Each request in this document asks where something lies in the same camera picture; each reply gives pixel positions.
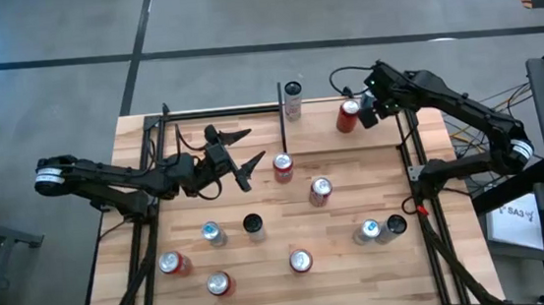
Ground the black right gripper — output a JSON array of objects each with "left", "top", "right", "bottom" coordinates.
[{"left": 355, "top": 58, "right": 417, "bottom": 130}]

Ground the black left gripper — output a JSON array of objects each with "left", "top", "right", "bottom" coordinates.
[{"left": 193, "top": 120, "right": 271, "bottom": 197}]

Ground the red soda can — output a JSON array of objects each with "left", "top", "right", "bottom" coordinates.
[
  {"left": 156, "top": 249, "right": 195, "bottom": 279},
  {"left": 205, "top": 270, "right": 239, "bottom": 299},
  {"left": 332, "top": 97, "right": 364, "bottom": 135}
]

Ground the red Fanta strawberry can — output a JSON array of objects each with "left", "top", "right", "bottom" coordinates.
[
  {"left": 287, "top": 247, "right": 315, "bottom": 275},
  {"left": 272, "top": 151, "right": 296, "bottom": 186}
]

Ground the blue silver Red Bull can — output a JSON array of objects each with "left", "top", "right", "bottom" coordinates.
[
  {"left": 350, "top": 217, "right": 384, "bottom": 247},
  {"left": 199, "top": 218, "right": 230, "bottom": 250}
]

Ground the red Coca-Cola can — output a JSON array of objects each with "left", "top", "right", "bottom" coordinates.
[{"left": 306, "top": 176, "right": 336, "bottom": 210}]

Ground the white paper sign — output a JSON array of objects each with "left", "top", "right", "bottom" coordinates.
[{"left": 483, "top": 191, "right": 544, "bottom": 256}]

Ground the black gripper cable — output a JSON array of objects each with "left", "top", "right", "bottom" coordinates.
[
  {"left": 326, "top": 63, "right": 378, "bottom": 101},
  {"left": 173, "top": 121, "right": 210, "bottom": 156}
]

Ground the black aluminium table frame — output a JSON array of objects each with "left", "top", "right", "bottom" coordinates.
[{"left": 63, "top": 74, "right": 502, "bottom": 305}]

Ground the bundle of coloured cables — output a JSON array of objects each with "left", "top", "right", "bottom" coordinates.
[{"left": 444, "top": 83, "right": 537, "bottom": 157}]

